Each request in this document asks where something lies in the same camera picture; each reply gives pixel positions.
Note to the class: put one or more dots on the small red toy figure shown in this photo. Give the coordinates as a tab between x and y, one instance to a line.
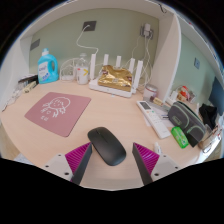
185	93

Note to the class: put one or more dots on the blue detergent bottle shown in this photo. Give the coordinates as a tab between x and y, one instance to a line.
46	70

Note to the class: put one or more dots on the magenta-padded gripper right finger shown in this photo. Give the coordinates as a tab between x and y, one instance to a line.
148	160

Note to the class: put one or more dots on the dark grey wall socket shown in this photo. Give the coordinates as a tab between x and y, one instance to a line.
90	26

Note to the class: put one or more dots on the gold foil bag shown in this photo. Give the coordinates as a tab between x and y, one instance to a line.
115	78

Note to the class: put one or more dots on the small white tube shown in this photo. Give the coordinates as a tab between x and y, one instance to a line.
157	148

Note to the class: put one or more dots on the white router with antennas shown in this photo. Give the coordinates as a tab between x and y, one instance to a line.
115	93

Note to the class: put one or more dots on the white remote control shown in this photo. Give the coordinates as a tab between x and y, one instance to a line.
154	119

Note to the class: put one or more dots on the grey pencil case green trim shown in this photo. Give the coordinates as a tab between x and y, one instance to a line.
186	121

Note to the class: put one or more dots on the white power strip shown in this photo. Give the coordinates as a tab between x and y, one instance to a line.
67	77

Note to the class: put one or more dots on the pink mouse pad with drawing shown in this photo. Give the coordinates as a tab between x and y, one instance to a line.
71	120

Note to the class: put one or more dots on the small brown box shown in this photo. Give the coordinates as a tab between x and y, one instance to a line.
156	101

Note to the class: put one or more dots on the dark grey wall plate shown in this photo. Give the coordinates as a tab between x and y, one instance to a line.
35	44

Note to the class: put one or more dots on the black cloth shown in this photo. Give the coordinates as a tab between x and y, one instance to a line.
208	115

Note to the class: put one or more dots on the pale yellow small box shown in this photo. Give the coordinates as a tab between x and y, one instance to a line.
30	87

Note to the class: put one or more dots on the white wall charger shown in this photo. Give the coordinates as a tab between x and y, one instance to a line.
146	30

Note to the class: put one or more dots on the clear plastic bag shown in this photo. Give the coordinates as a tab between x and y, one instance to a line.
11	98

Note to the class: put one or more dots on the black computer mouse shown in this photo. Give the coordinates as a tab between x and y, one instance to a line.
106	146

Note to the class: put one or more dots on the clear bottle with white label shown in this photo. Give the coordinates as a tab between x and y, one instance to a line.
82	71

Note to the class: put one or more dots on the small round white jar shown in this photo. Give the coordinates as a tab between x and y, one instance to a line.
150	92

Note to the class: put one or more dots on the grey wall switch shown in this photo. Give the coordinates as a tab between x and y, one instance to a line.
197	63

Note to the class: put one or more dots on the patterned flat book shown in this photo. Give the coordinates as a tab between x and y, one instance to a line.
28	79

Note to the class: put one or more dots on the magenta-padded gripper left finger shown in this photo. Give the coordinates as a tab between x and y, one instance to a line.
77	159

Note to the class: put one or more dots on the white shelf unit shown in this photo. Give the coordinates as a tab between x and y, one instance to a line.
168	66

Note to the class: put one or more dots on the dark monitor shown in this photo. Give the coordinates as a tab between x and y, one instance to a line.
217	96

